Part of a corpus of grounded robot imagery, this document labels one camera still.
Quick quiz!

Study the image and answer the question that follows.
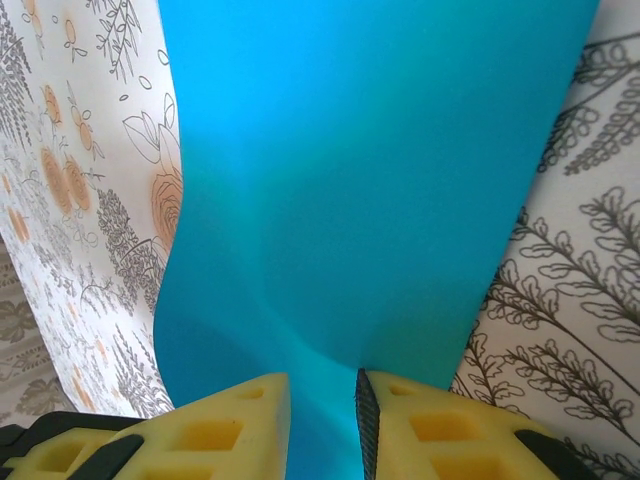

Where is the floral patterned table cover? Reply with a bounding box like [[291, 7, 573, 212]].
[[0, 0, 640, 480]]

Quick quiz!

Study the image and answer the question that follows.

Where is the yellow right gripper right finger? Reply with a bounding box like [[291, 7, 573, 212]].
[[353, 368, 596, 480]]

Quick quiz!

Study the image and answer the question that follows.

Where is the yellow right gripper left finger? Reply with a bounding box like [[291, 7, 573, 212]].
[[0, 372, 291, 480]]

